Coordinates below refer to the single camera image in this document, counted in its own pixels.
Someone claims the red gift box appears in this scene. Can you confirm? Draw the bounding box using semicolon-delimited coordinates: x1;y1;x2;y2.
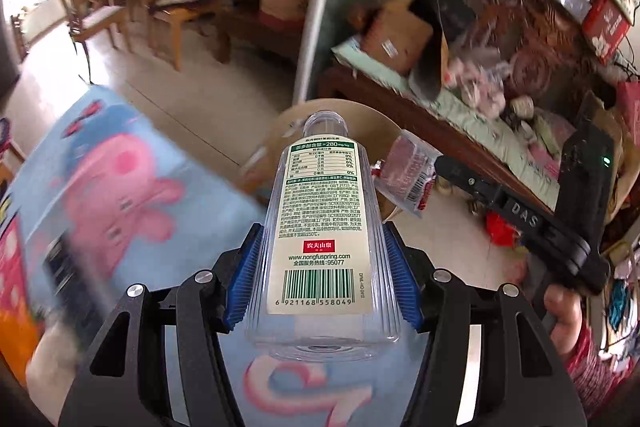
582;0;631;64

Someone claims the clear plastic water bottle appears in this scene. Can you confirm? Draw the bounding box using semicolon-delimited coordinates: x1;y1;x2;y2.
244;109;403;362

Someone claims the pink snack wrapper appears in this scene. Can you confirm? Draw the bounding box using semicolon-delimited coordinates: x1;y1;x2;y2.
373;130;442;218

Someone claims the brown cardboard box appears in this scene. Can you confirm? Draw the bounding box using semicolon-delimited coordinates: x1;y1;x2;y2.
360;0;449;101

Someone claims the blue cartoon pig tablecloth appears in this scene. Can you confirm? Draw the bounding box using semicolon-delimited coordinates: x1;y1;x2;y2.
1;87;425;426

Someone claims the person's right hand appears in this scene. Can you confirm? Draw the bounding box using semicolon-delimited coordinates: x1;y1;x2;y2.
521;254;582;361

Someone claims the round beige trash bin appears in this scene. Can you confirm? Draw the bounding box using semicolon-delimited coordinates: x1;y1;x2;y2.
235;98;400;230

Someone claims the wooden bench sofa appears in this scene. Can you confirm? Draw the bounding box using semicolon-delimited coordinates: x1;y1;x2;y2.
319;0;615;209

